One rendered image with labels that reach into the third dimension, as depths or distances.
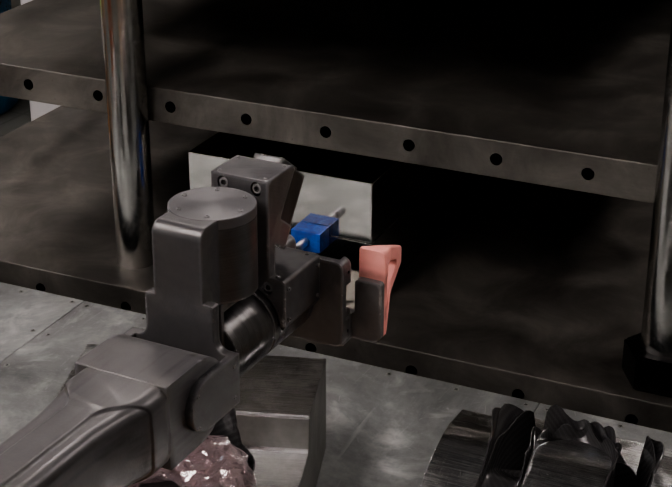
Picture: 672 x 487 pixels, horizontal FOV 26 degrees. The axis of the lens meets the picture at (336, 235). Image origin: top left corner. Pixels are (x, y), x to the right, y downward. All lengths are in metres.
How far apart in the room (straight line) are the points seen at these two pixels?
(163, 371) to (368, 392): 0.84
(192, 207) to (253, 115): 1.00
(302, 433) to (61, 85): 0.79
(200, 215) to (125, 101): 1.05
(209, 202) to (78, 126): 1.68
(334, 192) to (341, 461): 0.44
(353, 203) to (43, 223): 0.55
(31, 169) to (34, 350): 0.65
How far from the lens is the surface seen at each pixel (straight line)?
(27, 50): 2.17
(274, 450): 1.46
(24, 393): 1.74
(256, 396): 1.48
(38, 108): 4.36
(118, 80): 1.95
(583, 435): 1.38
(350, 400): 1.68
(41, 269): 2.07
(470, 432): 1.38
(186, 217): 0.91
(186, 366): 0.88
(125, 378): 0.87
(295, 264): 0.99
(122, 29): 1.92
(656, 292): 1.72
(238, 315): 0.95
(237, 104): 1.92
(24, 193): 2.33
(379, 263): 1.01
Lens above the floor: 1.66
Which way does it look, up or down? 24 degrees down
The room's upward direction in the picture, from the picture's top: straight up
